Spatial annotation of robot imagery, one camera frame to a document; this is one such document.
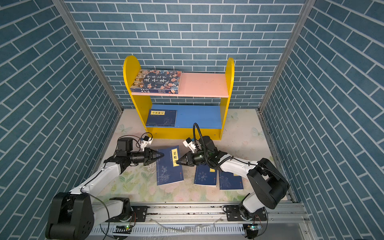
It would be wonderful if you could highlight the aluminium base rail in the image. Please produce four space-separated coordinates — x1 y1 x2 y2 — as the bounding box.
52 201 319 240

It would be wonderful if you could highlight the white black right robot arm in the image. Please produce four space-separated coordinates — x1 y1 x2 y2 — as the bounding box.
176 136 290 221

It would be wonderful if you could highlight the aluminium corner post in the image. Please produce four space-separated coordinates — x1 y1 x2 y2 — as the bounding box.
259 0 316 114
52 0 124 114

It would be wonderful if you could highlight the blue book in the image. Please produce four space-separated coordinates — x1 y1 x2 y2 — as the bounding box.
194 165 217 187
157 146 184 186
219 172 244 191
146 110 177 127

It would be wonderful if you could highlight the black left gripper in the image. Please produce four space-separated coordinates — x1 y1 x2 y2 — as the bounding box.
127 148 164 166

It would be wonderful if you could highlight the yellow pink blue bookshelf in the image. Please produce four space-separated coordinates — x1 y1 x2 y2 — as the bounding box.
129 58 235 140

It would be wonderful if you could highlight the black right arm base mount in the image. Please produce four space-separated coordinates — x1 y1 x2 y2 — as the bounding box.
222 205 267 222

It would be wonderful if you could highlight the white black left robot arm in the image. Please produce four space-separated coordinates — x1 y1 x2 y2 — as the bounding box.
45 137 164 240

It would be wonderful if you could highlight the colourful cartoon cover book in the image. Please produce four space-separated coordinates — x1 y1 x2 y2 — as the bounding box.
130 70 182 94

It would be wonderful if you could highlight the aluminium right corner post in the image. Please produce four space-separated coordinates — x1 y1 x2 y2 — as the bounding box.
259 0 316 114

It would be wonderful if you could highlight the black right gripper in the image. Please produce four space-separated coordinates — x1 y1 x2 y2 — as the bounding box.
176 150 211 167

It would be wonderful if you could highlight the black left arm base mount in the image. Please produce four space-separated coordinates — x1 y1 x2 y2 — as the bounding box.
106 206 149 224

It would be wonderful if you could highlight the aluminium left corner post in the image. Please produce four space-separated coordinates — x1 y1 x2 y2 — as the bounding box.
52 0 124 114

